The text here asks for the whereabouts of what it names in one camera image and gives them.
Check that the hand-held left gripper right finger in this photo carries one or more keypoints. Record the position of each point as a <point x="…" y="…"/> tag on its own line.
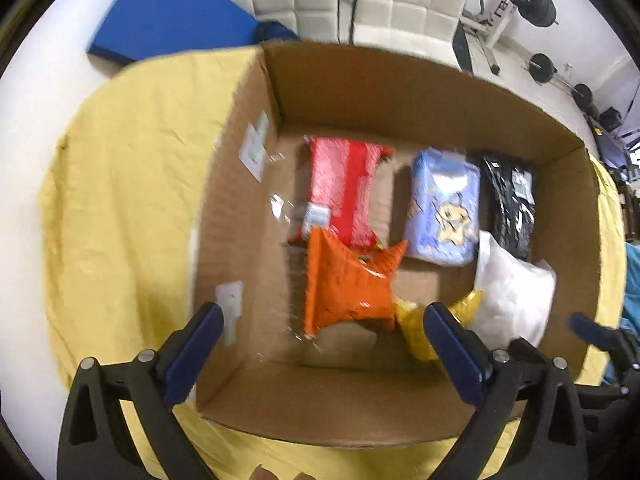
<point x="455" y="355"/>

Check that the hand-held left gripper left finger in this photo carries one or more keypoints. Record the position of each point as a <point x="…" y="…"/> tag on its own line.
<point x="192" y="355"/>

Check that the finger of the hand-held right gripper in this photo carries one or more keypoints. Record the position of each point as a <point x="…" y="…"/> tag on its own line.
<point x="587" y="325"/>

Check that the yellow snack packet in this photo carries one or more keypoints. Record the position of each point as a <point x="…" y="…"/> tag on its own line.
<point x="415" y="330"/>

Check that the white soft pouch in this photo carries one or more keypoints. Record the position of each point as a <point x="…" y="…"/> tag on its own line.
<point x="510" y="290"/>

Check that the orange snack packet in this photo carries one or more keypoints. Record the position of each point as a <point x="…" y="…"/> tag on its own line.
<point x="345" y="285"/>

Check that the light blue tissue pack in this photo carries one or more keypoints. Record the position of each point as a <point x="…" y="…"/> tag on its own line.
<point x="440" y="210"/>

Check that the black snack packet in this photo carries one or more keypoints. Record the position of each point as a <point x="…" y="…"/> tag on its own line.
<point x="510" y="200"/>

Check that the red snack packet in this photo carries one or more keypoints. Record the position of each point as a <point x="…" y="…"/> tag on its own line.
<point x="340" y="185"/>

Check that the cardboard box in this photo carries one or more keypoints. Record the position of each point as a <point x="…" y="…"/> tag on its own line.
<point x="350" y="110"/>

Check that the teal blanket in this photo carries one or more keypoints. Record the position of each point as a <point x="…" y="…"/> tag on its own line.
<point x="634" y="280"/>

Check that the black exercise machine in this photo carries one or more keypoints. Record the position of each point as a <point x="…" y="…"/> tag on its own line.
<point x="627" y="147"/>

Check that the yellow tablecloth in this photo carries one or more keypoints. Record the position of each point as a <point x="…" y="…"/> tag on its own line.
<point x="125" y="185"/>

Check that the black box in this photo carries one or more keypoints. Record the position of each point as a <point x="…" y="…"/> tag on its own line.
<point x="610" y="120"/>

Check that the short barbell with black plates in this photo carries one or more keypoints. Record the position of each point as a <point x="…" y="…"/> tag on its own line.
<point x="542" y="67"/>

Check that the white barbell rack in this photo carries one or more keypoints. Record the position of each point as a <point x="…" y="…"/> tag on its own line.
<point x="500" y="25"/>

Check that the dark blue cloth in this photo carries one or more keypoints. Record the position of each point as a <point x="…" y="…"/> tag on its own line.
<point x="275" y="31"/>

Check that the blue foam mat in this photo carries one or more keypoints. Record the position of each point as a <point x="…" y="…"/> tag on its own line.
<point x="165" y="15"/>

